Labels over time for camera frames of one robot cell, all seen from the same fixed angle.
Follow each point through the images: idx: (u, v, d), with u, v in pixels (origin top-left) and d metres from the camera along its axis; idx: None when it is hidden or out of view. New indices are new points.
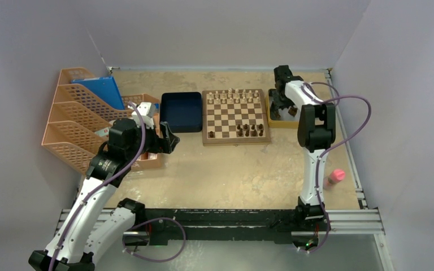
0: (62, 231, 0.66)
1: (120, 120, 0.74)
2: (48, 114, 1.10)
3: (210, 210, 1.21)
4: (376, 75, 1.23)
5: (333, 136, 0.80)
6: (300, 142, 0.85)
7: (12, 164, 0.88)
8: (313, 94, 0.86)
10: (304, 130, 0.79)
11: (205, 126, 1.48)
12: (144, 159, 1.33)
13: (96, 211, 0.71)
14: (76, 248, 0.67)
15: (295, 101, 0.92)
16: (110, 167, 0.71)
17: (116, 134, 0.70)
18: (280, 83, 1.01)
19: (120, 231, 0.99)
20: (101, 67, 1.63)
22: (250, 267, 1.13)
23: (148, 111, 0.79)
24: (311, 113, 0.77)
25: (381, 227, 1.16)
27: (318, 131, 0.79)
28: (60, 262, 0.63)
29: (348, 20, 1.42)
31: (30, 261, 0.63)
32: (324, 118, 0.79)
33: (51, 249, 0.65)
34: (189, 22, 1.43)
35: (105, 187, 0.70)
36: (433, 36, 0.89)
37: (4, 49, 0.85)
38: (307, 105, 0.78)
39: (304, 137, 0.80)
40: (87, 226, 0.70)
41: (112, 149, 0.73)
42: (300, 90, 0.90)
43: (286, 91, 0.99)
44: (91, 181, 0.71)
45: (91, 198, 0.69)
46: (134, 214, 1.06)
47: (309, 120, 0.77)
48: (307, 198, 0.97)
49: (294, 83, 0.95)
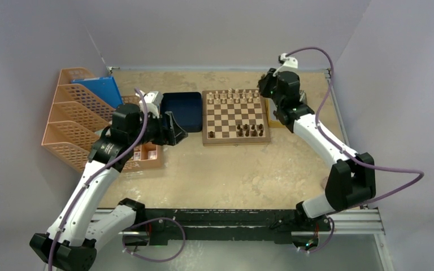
0: (64, 214, 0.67)
1: (125, 105, 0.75)
2: (48, 114, 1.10)
3: (210, 210, 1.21)
4: (376, 75, 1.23)
5: (372, 193, 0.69)
6: (331, 203, 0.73)
7: (12, 164, 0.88)
8: (340, 141, 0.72)
10: (342, 193, 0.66)
11: (205, 126, 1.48)
12: (144, 159, 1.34)
13: (98, 195, 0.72)
14: (78, 231, 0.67)
15: (312, 144, 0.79)
16: (112, 151, 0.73)
17: (119, 117, 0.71)
18: (285, 119, 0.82)
19: (121, 226, 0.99)
20: (101, 68, 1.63)
22: (250, 266, 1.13)
23: (155, 98, 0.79)
24: (348, 173, 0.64)
25: (381, 227, 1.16)
27: (356, 188, 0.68)
28: (62, 245, 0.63)
29: (349, 20, 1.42)
31: (31, 243, 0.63)
32: (360, 173, 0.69)
33: (53, 232, 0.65)
34: (189, 23, 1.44)
35: (107, 170, 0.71)
36: (433, 36, 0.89)
37: (4, 49, 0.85)
38: (341, 163, 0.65)
39: (342, 200, 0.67)
40: (90, 209, 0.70)
41: (115, 133, 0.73)
42: (319, 134, 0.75)
43: (294, 127, 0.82)
44: (92, 164, 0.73)
45: (94, 181, 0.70)
46: (135, 212, 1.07)
47: (348, 182, 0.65)
48: (312, 214, 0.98)
49: (306, 119, 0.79)
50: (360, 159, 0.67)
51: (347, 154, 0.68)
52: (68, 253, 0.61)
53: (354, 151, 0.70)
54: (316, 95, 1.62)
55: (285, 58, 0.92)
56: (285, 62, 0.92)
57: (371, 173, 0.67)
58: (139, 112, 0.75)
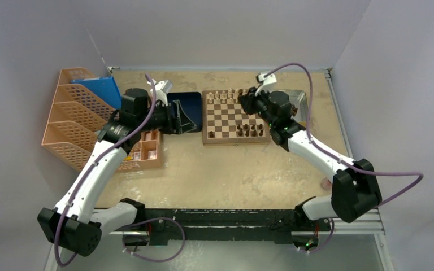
0: (73, 189, 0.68)
1: (134, 90, 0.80)
2: (48, 114, 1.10)
3: (210, 210, 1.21)
4: (376, 75, 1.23)
5: (380, 199, 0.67)
6: (342, 218, 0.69)
7: (12, 164, 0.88)
8: (335, 152, 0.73)
10: (350, 202, 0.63)
11: (205, 126, 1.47)
12: (144, 159, 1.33)
13: (106, 174, 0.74)
14: (86, 207, 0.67)
15: (308, 158, 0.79)
16: (121, 132, 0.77)
17: (129, 100, 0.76)
18: (278, 139, 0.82)
19: (124, 220, 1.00)
20: (101, 68, 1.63)
22: (250, 266, 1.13)
23: (164, 86, 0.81)
24: (349, 180, 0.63)
25: (381, 227, 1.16)
27: (362, 196, 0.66)
28: (70, 218, 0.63)
29: (349, 20, 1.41)
31: (39, 218, 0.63)
32: (363, 180, 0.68)
33: (61, 207, 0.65)
34: (189, 23, 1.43)
35: (116, 149, 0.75)
36: (433, 36, 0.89)
37: (4, 49, 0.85)
38: (341, 173, 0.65)
39: (351, 212, 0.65)
40: (97, 188, 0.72)
41: (125, 116, 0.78)
42: (314, 147, 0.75)
43: (289, 146, 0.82)
44: (103, 144, 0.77)
45: (103, 160, 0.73)
46: (135, 210, 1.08)
47: (351, 190, 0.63)
48: (312, 217, 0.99)
49: (298, 135, 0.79)
50: (360, 166, 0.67)
51: (345, 164, 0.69)
52: (77, 226, 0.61)
53: (351, 159, 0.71)
54: (316, 95, 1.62)
55: (264, 78, 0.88)
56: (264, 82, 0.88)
57: (372, 178, 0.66)
58: (148, 96, 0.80)
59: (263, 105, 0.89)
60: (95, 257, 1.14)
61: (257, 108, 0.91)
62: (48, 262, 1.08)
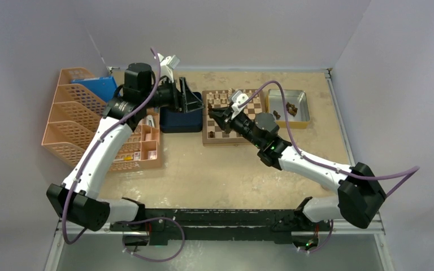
0: (79, 166, 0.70)
1: (137, 65, 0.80)
2: (48, 114, 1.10)
3: (210, 210, 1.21)
4: (376, 75, 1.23)
5: (383, 195, 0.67)
6: (352, 223, 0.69)
7: (12, 165, 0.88)
8: (331, 161, 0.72)
10: (361, 211, 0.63)
11: (206, 126, 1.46)
12: (144, 159, 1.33)
13: (112, 151, 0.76)
14: (93, 182, 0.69)
15: (305, 174, 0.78)
16: (126, 109, 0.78)
17: (131, 74, 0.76)
18: (268, 161, 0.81)
19: (125, 213, 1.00)
20: (101, 68, 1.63)
22: (250, 266, 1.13)
23: (170, 61, 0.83)
24: (354, 190, 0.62)
25: (381, 227, 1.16)
27: (369, 199, 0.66)
28: (78, 194, 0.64)
29: (349, 20, 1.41)
31: (48, 193, 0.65)
32: (364, 182, 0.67)
33: (69, 183, 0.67)
34: (189, 23, 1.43)
35: (121, 125, 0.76)
36: (433, 36, 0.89)
37: (4, 49, 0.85)
38: (344, 184, 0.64)
39: (363, 218, 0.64)
40: (104, 164, 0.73)
41: (129, 92, 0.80)
42: (308, 162, 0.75)
43: (280, 166, 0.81)
44: (108, 120, 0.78)
45: (108, 136, 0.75)
46: (136, 206, 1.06)
47: (358, 199, 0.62)
48: (315, 219, 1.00)
49: (288, 152, 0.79)
50: (358, 171, 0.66)
51: (344, 173, 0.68)
52: (84, 202, 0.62)
53: (347, 165, 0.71)
54: (316, 95, 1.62)
55: (239, 107, 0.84)
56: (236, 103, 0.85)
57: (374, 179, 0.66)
58: (151, 71, 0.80)
59: (244, 126, 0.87)
60: (95, 257, 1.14)
61: (238, 129, 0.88)
62: (48, 262, 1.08)
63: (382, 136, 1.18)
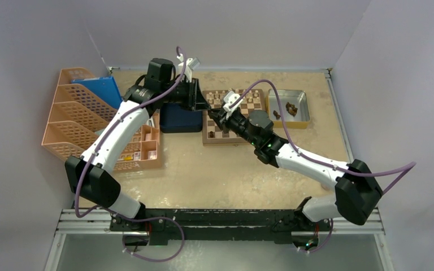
0: (98, 141, 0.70)
1: (160, 59, 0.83)
2: (48, 114, 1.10)
3: (209, 210, 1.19)
4: (376, 74, 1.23)
5: (381, 192, 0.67)
6: (348, 219, 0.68)
7: (13, 165, 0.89)
8: (327, 159, 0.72)
10: (357, 208, 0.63)
11: (206, 126, 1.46)
12: (144, 159, 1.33)
13: (130, 131, 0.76)
14: (110, 158, 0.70)
15: (304, 173, 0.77)
16: (146, 95, 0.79)
17: (155, 65, 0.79)
18: (265, 158, 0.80)
19: (128, 210, 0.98)
20: (101, 68, 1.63)
22: (250, 266, 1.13)
23: (191, 63, 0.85)
24: (351, 186, 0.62)
25: (381, 227, 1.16)
27: (366, 195, 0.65)
28: (95, 166, 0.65)
29: (350, 21, 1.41)
31: (66, 164, 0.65)
32: (360, 179, 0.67)
33: (87, 156, 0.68)
34: (189, 22, 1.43)
35: (140, 109, 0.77)
36: (433, 37, 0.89)
37: (3, 49, 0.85)
38: (341, 181, 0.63)
39: (359, 214, 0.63)
40: (121, 143, 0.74)
41: (150, 81, 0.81)
42: (303, 159, 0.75)
43: (278, 163, 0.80)
44: (128, 104, 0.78)
45: (127, 117, 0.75)
46: (138, 205, 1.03)
47: (354, 194, 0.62)
48: (315, 218, 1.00)
49: (285, 151, 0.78)
50: (355, 168, 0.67)
51: (342, 170, 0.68)
52: (100, 174, 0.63)
53: (344, 163, 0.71)
54: (316, 95, 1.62)
55: (230, 107, 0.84)
56: (228, 103, 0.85)
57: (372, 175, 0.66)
58: (173, 65, 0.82)
59: (239, 125, 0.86)
60: (95, 258, 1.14)
61: (234, 129, 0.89)
62: (48, 262, 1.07)
63: (382, 136, 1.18)
